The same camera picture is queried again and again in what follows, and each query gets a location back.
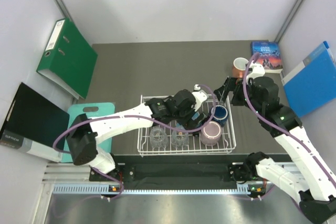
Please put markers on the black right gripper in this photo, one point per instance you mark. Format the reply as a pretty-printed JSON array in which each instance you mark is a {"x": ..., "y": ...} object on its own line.
[{"x": 230, "y": 84}]

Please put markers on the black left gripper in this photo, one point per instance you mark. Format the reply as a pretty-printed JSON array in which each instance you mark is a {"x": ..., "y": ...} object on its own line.
[{"x": 188, "y": 124}]

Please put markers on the light blue dotted mug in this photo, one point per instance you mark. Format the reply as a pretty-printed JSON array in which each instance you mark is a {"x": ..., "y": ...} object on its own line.
[{"x": 197, "y": 119}]

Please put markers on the lilac ceramic mug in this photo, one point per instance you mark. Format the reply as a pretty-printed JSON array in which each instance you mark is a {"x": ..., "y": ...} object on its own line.
[{"x": 210, "y": 134}]

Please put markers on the orange ceramic mug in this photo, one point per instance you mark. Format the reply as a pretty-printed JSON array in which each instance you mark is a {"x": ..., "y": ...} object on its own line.
[{"x": 239, "y": 67}]

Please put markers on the dark blue ceramic mug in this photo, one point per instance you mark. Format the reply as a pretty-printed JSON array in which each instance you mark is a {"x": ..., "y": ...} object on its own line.
[{"x": 220, "y": 114}]

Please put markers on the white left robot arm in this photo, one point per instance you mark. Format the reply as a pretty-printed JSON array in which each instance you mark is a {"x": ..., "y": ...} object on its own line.
[{"x": 86, "y": 133}]

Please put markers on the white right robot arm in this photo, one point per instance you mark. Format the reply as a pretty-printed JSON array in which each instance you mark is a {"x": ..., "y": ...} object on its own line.
[{"x": 315, "y": 194}]

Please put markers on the clear glass right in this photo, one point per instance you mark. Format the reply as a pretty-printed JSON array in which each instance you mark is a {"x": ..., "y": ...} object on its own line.
[{"x": 179, "y": 139}]

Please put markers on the clear glass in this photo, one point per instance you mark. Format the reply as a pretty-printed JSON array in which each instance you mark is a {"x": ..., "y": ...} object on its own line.
[
  {"x": 158, "y": 138},
  {"x": 179, "y": 139}
]

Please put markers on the clear glass left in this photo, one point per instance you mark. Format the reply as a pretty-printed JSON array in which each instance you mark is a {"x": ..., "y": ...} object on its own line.
[{"x": 158, "y": 138}]

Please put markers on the Jane Eyre paperback book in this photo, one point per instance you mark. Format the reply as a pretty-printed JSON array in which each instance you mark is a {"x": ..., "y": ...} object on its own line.
[{"x": 270, "y": 57}]

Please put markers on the blue folder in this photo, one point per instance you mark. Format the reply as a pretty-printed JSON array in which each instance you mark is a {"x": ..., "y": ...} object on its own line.
[{"x": 311, "y": 84}]

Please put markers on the teal cutting board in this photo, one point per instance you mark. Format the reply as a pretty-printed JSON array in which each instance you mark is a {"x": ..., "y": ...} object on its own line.
[{"x": 91, "y": 110}]

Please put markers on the green lever arch binder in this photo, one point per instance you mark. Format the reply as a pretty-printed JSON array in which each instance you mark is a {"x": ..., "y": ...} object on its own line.
[{"x": 68, "y": 59}]

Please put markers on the black clip file folder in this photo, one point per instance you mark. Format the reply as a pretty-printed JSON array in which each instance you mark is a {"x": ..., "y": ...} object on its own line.
[{"x": 33, "y": 123}]

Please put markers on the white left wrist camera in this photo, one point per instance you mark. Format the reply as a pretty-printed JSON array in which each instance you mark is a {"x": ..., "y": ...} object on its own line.
[{"x": 200, "y": 96}]

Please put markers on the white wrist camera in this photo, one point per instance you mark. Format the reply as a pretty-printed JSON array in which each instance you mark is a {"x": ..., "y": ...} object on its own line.
[
  {"x": 254, "y": 71},
  {"x": 200, "y": 96}
]

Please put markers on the white wire dish rack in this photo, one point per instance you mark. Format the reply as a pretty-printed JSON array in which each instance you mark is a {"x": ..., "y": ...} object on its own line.
[{"x": 225, "y": 145}]

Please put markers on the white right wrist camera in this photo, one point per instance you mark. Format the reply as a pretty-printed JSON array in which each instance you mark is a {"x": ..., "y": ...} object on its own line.
[{"x": 254, "y": 71}]

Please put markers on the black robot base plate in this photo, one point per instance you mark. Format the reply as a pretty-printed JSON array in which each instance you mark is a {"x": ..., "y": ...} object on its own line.
[{"x": 184, "y": 171}]

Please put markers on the white slotted cable duct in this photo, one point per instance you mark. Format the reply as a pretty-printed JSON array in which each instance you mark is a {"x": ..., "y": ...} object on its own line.
[{"x": 104, "y": 189}]

